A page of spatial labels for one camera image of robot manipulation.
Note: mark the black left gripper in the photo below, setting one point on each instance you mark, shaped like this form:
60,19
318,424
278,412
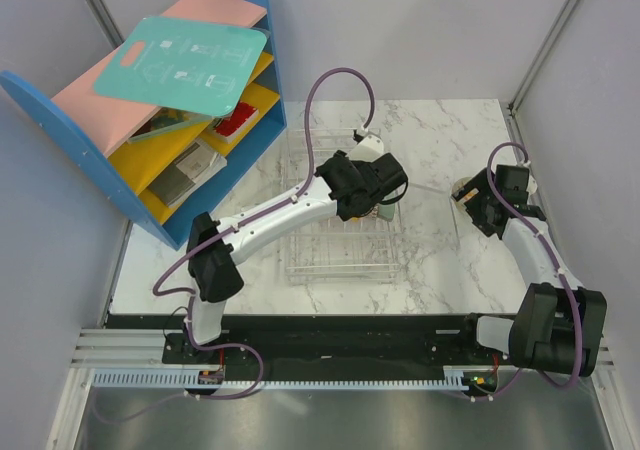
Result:
357,164

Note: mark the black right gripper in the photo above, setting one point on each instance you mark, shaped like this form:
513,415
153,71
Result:
479,220

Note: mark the cream bowl with bird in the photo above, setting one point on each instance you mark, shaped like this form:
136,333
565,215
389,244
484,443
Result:
463,190

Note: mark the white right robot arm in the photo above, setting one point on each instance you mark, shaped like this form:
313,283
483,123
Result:
557,313

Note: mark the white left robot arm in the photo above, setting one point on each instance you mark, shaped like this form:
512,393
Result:
216,249

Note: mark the purple scale pattern bowl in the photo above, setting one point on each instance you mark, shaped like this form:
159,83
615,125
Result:
373,213

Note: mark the mint green bowl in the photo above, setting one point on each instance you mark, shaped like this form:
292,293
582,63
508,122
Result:
387,212

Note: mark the red white box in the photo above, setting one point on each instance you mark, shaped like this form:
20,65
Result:
230,128

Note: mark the grey setup guide booklet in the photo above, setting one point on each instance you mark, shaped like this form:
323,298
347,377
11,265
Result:
186,173

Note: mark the blue pink yellow shelf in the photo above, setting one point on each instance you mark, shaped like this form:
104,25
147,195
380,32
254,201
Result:
93,131

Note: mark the teal cutting board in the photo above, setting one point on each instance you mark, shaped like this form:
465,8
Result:
189,65

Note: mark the green book under board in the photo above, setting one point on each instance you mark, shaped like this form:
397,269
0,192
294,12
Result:
167,120

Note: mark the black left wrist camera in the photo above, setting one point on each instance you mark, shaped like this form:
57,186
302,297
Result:
386,177

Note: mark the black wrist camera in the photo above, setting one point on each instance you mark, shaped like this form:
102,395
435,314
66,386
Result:
386,177
512,183

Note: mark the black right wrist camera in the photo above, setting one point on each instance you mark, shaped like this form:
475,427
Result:
512,183

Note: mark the white wire dish rack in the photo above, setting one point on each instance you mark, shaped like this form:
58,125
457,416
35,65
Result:
369,249

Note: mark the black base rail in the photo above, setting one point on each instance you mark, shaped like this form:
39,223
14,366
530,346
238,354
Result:
378,347

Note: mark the white slotted cable duct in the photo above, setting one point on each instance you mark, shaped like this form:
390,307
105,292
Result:
181,377

